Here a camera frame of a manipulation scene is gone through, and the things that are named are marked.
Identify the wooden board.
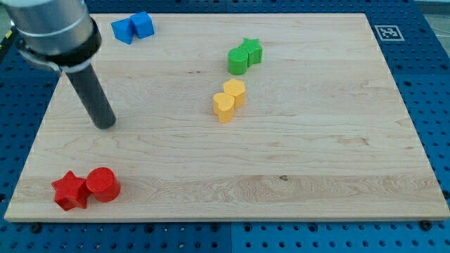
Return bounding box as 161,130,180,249
5,13,449,223

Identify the yellow heart block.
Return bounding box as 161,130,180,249
213,93,235,123

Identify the blue cube block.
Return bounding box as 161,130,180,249
130,12,155,39

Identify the red star block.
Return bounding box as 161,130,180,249
51,171,91,211

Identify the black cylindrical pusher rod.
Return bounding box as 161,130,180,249
66,64,116,129

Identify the green cylinder block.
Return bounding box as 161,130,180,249
228,47,248,75

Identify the green star block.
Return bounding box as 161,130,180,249
239,37,263,67

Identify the yellow hexagon block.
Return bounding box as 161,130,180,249
223,79,246,108

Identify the white fiducial marker tag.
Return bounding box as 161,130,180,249
375,25,404,41

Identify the red cylinder block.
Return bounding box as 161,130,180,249
86,167,121,202

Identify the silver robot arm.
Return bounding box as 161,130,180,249
1,0,101,72

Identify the blue triangular block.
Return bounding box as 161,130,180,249
111,18,134,44

